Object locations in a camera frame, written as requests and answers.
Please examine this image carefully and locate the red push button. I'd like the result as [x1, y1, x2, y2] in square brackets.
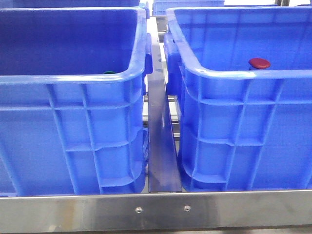
[249, 58, 271, 70]

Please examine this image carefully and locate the blue plastic bin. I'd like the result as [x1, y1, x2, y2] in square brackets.
[165, 6, 312, 192]
[0, 7, 153, 197]

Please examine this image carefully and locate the rail screw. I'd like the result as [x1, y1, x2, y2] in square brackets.
[135, 207, 143, 213]
[184, 205, 191, 212]

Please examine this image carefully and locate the back left blue bin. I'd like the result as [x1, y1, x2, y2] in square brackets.
[0, 0, 149, 9]

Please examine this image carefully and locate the steel front rail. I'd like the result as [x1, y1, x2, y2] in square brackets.
[0, 190, 312, 233]

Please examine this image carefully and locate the right rail screw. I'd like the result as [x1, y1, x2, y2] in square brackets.
[184, 205, 191, 212]

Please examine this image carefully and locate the right blue plastic bin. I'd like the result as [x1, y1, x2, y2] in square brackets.
[165, 6, 312, 192]

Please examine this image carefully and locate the steel divider bar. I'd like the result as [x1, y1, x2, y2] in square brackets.
[148, 34, 182, 193]

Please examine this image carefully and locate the back right blue bin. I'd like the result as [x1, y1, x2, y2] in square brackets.
[152, 0, 225, 16]

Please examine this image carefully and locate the left blue plastic bin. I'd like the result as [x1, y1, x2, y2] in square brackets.
[0, 7, 153, 197]

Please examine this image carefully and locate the left rail screw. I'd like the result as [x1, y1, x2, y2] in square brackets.
[135, 207, 143, 213]

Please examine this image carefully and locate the green push button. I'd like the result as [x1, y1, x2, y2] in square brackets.
[103, 71, 115, 75]

